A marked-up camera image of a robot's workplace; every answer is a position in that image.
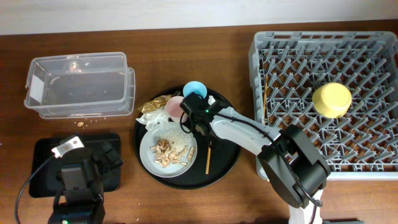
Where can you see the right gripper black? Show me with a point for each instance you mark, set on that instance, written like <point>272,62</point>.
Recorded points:
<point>198,134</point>

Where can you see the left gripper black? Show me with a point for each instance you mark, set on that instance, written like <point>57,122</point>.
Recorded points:
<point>102,160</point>

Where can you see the blue plastic cup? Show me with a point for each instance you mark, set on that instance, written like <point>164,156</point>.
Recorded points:
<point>195,87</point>

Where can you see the pink plastic cup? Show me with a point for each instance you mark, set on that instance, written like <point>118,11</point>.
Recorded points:
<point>174,111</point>

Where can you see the yellow plastic bowl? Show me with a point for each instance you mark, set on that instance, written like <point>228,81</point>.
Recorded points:
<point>332,100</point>

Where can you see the wooden chopstick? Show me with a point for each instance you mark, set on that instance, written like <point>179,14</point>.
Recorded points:
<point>265,96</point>
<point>207,168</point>

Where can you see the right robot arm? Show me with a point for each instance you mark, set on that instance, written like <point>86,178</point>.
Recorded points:
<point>293,165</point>

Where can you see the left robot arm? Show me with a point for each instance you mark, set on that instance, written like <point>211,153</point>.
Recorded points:
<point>81,199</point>

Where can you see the grey dishwasher rack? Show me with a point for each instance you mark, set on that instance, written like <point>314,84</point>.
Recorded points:
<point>362,144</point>

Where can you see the food scraps on plate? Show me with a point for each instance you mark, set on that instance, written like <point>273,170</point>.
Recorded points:
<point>173,147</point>

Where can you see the gold foil wrapper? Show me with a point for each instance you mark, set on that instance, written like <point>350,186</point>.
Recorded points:
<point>156,103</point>

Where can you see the crumpled white tissue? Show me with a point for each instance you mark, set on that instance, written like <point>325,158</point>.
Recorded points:
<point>151,119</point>

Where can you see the grey plate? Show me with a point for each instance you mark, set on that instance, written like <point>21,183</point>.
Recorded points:
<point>147,157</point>

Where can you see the clear plastic storage bin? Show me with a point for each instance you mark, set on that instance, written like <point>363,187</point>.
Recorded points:
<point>81,86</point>

